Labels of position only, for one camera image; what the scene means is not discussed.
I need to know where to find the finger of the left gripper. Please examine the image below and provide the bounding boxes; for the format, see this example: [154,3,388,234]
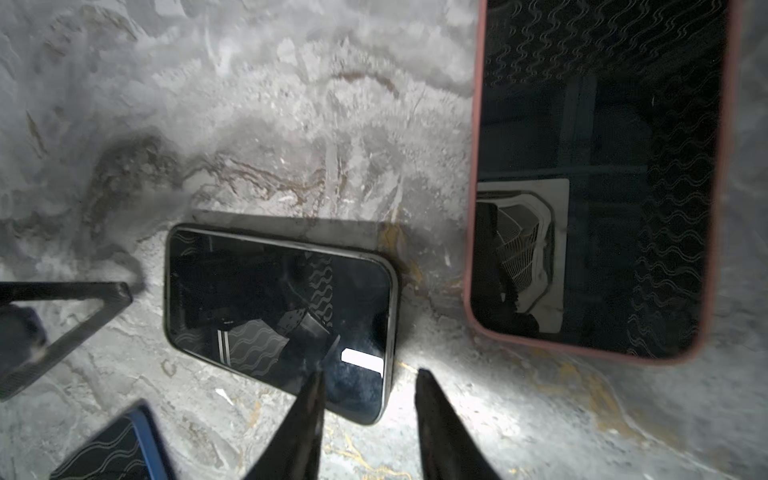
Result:
[1,282,132,401]

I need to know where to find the black phone purple edge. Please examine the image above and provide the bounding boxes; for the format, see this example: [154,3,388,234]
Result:
[470,0,730,360]

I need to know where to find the black phone screen up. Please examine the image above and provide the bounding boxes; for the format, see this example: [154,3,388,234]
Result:
[49,400,176,480]

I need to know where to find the white phone face down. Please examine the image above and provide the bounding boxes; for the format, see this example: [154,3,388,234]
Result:
[163,224,399,425]

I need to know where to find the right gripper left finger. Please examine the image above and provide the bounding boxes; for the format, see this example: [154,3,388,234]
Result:
[244,371,326,480]

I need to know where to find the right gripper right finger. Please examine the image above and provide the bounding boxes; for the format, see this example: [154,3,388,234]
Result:
[415,369,500,480]

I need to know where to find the pink phone case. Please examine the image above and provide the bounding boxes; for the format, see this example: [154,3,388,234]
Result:
[463,0,745,366]

